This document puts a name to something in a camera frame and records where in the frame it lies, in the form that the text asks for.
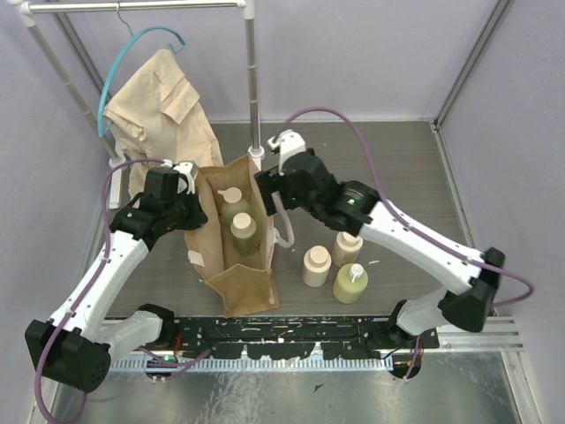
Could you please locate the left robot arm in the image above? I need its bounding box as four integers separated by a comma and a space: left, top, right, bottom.
25, 158, 280, 393

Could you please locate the green bottle beige cap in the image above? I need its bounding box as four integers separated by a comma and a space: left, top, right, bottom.
230, 212, 260, 256

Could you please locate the beige shirt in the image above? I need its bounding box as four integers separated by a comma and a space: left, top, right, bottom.
103, 49, 225, 199

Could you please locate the green pump bottle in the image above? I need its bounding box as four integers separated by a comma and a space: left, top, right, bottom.
333, 263, 368, 304
217, 187, 252, 230

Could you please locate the teal clothes hanger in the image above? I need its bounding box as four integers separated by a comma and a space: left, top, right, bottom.
96, 26, 186, 139

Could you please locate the white cable tray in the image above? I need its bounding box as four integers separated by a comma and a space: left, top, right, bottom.
110, 354, 394, 373

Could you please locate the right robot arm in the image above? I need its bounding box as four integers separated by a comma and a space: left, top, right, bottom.
267, 148, 505, 348

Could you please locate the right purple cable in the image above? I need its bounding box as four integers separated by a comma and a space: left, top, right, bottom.
277, 107, 535, 382

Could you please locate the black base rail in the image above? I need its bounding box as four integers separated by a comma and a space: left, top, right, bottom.
147, 315, 416, 360

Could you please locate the brown canvas bag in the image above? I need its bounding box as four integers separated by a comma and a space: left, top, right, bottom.
185, 155, 280, 318

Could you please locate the white clothes rack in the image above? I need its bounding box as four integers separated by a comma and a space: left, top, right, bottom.
0, 0, 267, 210

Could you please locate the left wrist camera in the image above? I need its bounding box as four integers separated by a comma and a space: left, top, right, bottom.
162, 159, 199, 194

